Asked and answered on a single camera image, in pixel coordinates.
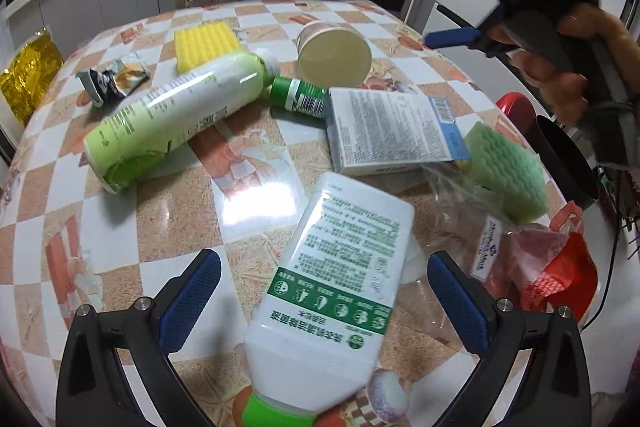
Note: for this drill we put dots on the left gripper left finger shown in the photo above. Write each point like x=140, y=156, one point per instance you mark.
x=93, y=389

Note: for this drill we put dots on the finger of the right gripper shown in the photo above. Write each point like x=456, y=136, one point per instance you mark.
x=450, y=38

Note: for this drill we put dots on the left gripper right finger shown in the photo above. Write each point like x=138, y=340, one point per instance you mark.
x=554, y=390

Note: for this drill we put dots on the red snack wrapper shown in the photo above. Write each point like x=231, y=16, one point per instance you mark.
x=542, y=268

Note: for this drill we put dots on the paper cup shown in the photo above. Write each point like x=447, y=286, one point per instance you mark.
x=332, y=56

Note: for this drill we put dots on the clear plastic bag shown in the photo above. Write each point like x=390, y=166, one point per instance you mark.
x=466, y=221

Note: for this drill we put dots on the white detergent bottle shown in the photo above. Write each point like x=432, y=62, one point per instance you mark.
x=316, y=334

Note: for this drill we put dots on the black trash bin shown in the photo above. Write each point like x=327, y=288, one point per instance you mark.
x=566, y=164

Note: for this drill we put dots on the red plastic stool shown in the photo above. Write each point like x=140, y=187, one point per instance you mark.
x=518, y=109

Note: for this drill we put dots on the blue white carton box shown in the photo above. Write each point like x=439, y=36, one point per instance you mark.
x=379, y=132

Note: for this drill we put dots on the green sponge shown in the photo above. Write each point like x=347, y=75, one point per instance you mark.
x=509, y=171

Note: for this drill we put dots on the small green bottle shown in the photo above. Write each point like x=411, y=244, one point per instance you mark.
x=298, y=96

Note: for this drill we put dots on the light green bottle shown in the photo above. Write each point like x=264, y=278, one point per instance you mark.
x=139, y=135

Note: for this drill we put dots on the yellow sponge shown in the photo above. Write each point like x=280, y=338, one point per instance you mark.
x=199, y=45

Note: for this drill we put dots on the crumpled small wrapper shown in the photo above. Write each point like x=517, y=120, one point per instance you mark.
x=115, y=82

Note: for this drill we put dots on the gold foil bag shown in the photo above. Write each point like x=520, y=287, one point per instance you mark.
x=28, y=77

